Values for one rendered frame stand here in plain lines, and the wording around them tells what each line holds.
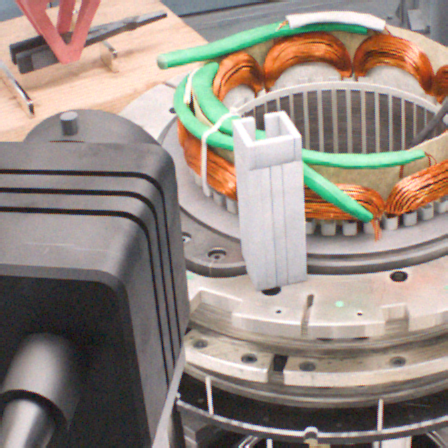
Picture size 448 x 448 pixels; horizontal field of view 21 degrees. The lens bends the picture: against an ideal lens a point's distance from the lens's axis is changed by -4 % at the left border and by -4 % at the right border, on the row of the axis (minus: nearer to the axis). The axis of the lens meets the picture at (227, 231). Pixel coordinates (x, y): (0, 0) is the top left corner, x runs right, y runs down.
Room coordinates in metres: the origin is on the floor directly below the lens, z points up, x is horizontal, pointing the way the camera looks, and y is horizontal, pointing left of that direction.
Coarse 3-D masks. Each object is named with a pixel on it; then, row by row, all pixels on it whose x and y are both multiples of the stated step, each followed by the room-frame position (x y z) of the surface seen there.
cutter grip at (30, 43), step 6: (36, 36) 0.85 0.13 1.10; (42, 36) 0.85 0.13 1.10; (18, 42) 0.85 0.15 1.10; (24, 42) 0.84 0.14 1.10; (30, 42) 0.84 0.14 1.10; (36, 42) 0.85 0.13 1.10; (42, 42) 0.85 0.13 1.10; (12, 48) 0.84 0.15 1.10; (18, 48) 0.84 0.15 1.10; (24, 48) 0.84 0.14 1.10; (30, 48) 0.84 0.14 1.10; (12, 54) 0.84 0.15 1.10; (12, 60) 0.84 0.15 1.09
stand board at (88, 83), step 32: (128, 0) 0.99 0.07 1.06; (0, 32) 0.95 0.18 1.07; (32, 32) 0.94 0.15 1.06; (128, 32) 0.92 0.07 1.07; (160, 32) 0.91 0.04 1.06; (192, 32) 0.91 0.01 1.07; (96, 64) 0.87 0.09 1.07; (128, 64) 0.86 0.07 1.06; (192, 64) 0.85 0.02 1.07; (0, 96) 0.83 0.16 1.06; (32, 96) 0.83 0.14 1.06; (64, 96) 0.82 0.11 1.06; (96, 96) 0.81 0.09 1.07; (128, 96) 0.81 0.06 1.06; (0, 128) 0.78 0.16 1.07; (32, 128) 0.78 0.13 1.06
